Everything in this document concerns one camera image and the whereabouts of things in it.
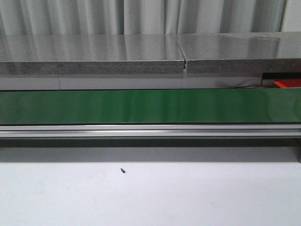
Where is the grey stone slab left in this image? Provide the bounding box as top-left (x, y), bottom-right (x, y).
top-left (0, 35), bottom-right (185, 75)

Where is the red plate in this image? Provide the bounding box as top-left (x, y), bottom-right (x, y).
top-left (274, 79), bottom-right (301, 88)

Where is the grey rear conveyor panel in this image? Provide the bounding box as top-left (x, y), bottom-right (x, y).
top-left (0, 73), bottom-right (262, 90)

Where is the aluminium conveyor side rail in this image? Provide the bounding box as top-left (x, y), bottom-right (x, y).
top-left (0, 123), bottom-right (301, 138)

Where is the green conveyor belt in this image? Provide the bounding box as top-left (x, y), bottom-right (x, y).
top-left (0, 88), bottom-right (301, 125)

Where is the grey stone slab right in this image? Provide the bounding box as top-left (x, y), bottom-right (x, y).
top-left (177, 32), bottom-right (301, 73)

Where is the grey stone slab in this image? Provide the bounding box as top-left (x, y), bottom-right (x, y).
top-left (0, 35), bottom-right (185, 75)
top-left (177, 32), bottom-right (301, 73)

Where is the grey pleated curtain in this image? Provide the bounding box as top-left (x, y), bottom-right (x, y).
top-left (0, 0), bottom-right (286, 35)

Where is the red cable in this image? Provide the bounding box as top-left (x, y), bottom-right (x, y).
top-left (232, 84), bottom-right (273, 89)

